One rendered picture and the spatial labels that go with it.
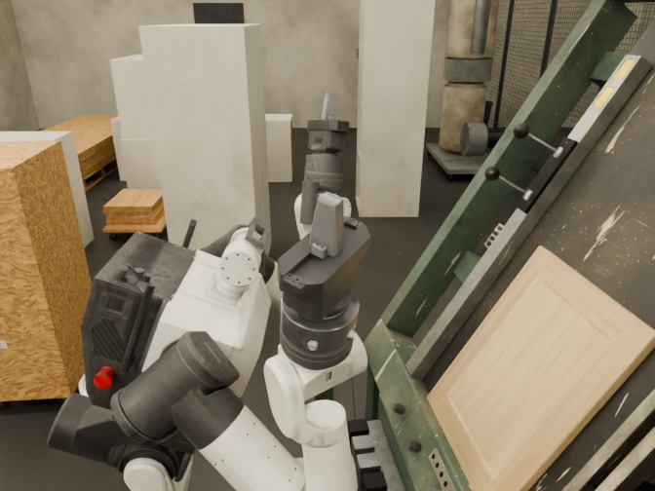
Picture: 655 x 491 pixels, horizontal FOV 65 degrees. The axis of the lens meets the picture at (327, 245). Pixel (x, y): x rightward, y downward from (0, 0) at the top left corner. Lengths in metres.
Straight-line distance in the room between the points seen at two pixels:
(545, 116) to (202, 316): 1.10
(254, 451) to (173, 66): 2.77
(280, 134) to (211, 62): 2.86
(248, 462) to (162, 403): 0.15
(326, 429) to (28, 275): 2.05
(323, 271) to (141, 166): 4.90
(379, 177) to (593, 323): 3.95
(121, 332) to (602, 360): 0.86
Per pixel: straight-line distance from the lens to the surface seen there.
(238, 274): 0.87
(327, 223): 0.49
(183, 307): 0.88
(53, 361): 2.80
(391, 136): 4.84
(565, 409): 1.10
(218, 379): 0.76
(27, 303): 2.66
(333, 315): 0.56
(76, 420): 1.19
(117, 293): 0.90
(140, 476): 1.17
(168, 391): 0.76
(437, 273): 1.60
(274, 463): 0.80
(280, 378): 0.62
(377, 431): 1.53
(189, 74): 3.29
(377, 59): 4.72
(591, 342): 1.11
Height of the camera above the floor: 1.80
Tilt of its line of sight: 24 degrees down
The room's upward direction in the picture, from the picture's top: straight up
